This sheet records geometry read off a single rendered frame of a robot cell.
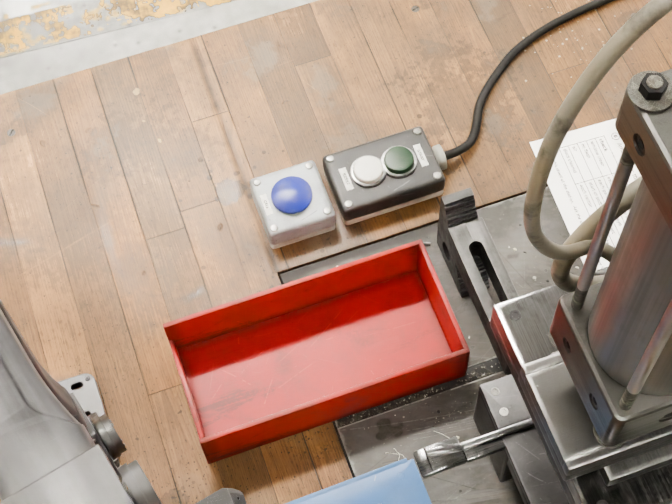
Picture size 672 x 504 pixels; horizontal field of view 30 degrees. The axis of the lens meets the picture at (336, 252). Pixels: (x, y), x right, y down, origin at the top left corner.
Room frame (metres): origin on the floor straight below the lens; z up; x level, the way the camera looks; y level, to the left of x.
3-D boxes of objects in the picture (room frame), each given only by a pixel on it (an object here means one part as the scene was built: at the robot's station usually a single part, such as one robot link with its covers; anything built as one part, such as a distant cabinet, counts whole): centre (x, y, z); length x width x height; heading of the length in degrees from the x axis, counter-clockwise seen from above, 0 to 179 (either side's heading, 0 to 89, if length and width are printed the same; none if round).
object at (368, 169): (0.62, -0.04, 0.93); 0.03 x 0.03 x 0.02
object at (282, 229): (0.60, 0.04, 0.90); 0.07 x 0.07 x 0.06; 16
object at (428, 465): (0.32, -0.09, 0.98); 0.07 x 0.02 x 0.01; 106
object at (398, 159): (0.63, -0.07, 0.93); 0.03 x 0.03 x 0.02
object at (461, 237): (0.46, -0.14, 0.95); 0.15 x 0.03 x 0.10; 16
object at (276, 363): (0.44, 0.02, 0.93); 0.25 x 0.12 x 0.06; 106
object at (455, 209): (0.53, -0.12, 0.95); 0.06 x 0.03 x 0.09; 16
